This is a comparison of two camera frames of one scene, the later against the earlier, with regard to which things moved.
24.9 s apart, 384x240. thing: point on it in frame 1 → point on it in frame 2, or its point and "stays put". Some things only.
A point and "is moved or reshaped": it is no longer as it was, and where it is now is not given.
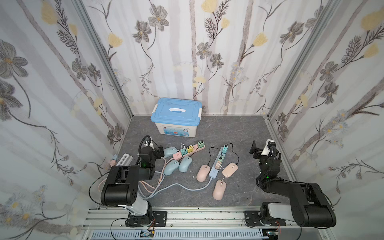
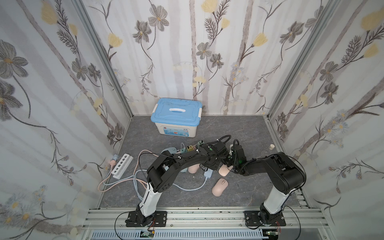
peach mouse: (230, 170) is moved or reshaped
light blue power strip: (214, 171) is moved or reshaped
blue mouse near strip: (169, 151) stays put
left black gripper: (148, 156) → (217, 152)
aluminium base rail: (110, 224) stays put
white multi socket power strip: (125, 160) stays put
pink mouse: (203, 173) → (193, 169)
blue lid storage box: (177, 116) stays put
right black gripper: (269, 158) → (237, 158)
